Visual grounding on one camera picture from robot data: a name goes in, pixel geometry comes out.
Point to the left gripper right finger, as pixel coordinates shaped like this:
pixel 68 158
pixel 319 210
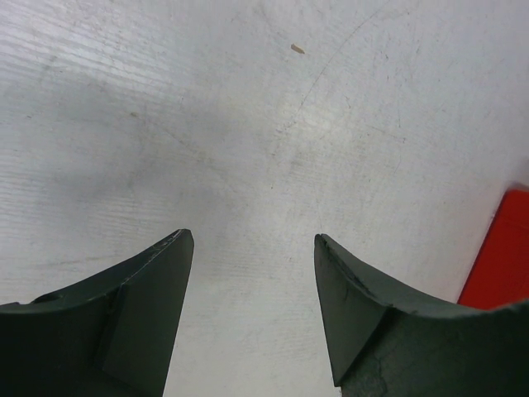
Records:
pixel 385 338

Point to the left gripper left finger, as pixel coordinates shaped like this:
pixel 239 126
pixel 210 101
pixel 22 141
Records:
pixel 111 334

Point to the red plastic bin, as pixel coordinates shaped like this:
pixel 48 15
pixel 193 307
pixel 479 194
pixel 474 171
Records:
pixel 499 275

